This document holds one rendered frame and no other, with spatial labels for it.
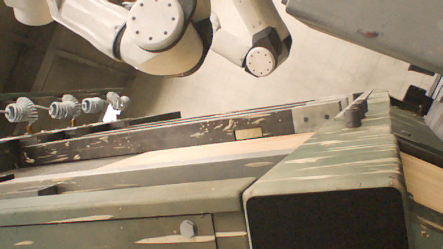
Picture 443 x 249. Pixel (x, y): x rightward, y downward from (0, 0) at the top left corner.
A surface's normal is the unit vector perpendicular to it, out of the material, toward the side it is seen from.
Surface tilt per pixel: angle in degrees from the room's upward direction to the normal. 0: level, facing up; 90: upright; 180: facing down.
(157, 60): 128
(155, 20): 90
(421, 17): 90
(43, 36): 90
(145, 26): 90
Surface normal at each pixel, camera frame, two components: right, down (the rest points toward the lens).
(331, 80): -0.28, -0.06
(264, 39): -0.44, 0.40
